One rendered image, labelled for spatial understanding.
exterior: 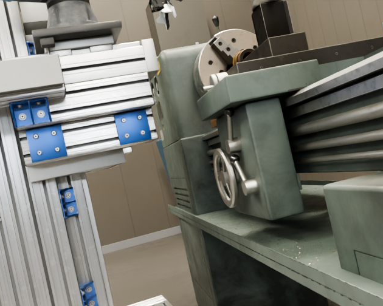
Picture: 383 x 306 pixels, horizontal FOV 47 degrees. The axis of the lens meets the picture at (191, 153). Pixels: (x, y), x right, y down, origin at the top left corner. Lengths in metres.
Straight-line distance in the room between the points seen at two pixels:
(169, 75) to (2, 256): 0.96
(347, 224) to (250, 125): 0.35
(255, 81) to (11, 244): 0.82
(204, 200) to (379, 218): 1.25
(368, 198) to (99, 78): 0.77
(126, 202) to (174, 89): 3.12
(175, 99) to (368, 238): 1.29
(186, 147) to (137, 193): 3.09
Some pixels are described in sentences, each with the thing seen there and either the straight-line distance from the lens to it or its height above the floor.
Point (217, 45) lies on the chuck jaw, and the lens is 1.71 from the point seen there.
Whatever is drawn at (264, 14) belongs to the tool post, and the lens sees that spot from 1.19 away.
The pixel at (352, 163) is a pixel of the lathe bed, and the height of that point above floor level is 0.70.
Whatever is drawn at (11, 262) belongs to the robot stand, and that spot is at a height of 0.60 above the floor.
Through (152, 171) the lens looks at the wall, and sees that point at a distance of 4.90.
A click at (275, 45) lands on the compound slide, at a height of 1.00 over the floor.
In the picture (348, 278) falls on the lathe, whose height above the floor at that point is 0.54.
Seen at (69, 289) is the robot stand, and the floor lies 0.48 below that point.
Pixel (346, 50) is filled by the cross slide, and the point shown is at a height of 0.95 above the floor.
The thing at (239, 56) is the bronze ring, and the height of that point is 1.10.
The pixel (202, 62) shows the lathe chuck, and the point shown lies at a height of 1.13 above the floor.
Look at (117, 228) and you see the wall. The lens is 4.85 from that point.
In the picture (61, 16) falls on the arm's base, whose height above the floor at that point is 1.21.
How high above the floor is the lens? 0.77
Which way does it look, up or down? 1 degrees up
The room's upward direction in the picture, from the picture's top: 13 degrees counter-clockwise
